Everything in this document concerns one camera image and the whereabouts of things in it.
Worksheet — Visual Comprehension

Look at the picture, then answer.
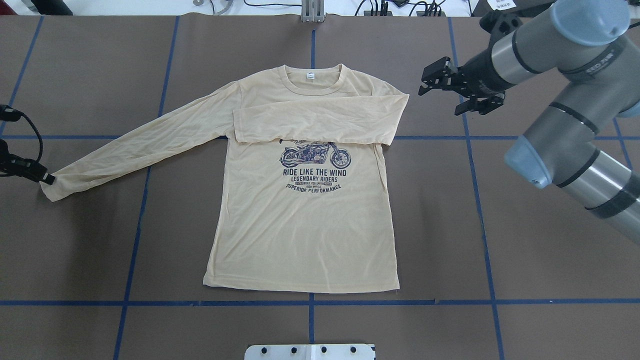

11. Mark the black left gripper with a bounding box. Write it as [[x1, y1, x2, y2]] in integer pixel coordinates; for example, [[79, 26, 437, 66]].
[[0, 104, 57, 186]]

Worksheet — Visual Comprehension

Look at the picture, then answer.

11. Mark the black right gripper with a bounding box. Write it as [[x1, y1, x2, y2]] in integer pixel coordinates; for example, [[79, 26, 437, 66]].
[[418, 10, 511, 116]]

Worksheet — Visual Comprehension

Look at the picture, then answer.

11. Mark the beige long-sleeve printed shirt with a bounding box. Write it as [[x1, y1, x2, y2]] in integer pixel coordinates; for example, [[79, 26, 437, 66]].
[[41, 64, 410, 294]]

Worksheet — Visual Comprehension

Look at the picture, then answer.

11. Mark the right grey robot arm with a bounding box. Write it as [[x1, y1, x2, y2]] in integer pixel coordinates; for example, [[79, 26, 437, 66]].
[[418, 0, 640, 243]]

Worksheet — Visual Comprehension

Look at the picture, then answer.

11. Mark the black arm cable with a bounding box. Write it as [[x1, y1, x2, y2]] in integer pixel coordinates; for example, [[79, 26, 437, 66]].
[[0, 105, 45, 163]]

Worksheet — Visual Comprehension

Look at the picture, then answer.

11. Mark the aluminium frame post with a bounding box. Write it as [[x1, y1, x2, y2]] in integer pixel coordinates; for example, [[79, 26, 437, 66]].
[[301, 0, 326, 23]]

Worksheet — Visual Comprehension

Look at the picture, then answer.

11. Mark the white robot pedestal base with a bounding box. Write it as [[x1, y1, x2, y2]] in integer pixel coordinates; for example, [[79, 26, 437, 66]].
[[244, 343, 377, 360]]

